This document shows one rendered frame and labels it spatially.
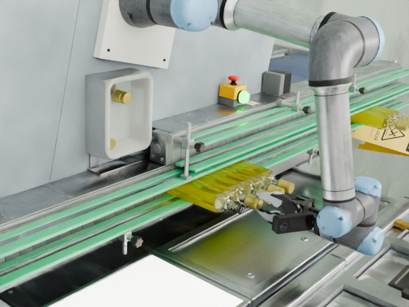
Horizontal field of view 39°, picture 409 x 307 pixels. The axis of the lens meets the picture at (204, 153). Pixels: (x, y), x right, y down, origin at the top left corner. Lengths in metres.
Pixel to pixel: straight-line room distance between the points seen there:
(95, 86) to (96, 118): 0.09
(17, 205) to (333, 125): 0.78
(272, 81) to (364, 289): 0.94
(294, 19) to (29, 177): 0.78
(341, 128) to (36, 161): 0.78
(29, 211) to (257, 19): 0.74
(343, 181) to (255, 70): 0.97
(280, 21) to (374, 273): 0.76
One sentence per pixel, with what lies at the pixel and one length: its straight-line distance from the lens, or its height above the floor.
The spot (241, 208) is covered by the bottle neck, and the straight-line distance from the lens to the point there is 1.65.
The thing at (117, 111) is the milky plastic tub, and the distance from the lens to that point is 1.69.
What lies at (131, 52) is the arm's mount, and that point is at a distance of 1.68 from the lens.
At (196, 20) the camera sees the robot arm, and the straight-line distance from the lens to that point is 1.51.
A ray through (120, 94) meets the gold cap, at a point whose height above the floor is 0.80.
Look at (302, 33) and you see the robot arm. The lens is 1.47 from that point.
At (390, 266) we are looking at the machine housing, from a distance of 1.82.
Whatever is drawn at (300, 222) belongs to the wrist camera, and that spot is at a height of 1.31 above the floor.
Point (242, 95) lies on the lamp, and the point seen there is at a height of 0.85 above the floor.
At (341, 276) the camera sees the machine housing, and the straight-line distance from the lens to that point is 1.68.
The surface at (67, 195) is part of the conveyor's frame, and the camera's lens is 1.54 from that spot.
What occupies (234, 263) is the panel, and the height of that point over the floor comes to 1.18.
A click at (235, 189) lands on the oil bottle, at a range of 1.68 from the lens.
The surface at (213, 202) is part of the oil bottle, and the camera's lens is 1.65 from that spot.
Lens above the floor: 1.96
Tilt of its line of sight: 35 degrees down
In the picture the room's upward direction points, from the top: 109 degrees clockwise
